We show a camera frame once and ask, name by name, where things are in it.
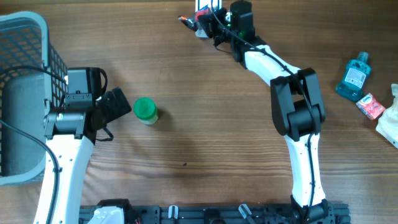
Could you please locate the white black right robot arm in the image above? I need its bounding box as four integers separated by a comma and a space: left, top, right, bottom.
193, 1, 328, 223

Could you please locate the black red snack packet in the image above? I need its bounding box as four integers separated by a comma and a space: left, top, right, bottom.
178, 5, 211, 32

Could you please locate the grey plastic basket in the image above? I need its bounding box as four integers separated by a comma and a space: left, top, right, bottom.
1, 11, 68, 186

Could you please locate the red tissue packet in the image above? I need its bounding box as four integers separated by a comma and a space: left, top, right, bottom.
356, 93, 386, 120

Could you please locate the black mounting rail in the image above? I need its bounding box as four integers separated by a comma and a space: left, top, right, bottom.
79, 198, 352, 224

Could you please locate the black camera cable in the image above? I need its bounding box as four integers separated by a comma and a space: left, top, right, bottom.
210, 0, 317, 218
0, 65, 114, 224

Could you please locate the blue mouthwash bottle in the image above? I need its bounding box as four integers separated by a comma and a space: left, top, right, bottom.
335, 52, 371, 101

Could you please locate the beige bread bag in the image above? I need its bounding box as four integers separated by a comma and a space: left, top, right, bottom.
376, 83, 398, 148

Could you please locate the black right camera cable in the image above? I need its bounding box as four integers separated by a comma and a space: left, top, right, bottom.
210, 0, 317, 218

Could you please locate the black left camera cable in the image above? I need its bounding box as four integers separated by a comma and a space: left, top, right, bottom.
0, 65, 114, 224

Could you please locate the white barcode scanner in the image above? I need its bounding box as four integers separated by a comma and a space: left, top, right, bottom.
194, 0, 223, 39

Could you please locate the green lid jar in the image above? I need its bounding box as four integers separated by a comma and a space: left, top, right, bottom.
133, 97, 159, 125

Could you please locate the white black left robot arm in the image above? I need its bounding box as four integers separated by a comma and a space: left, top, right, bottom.
34, 67, 132, 223

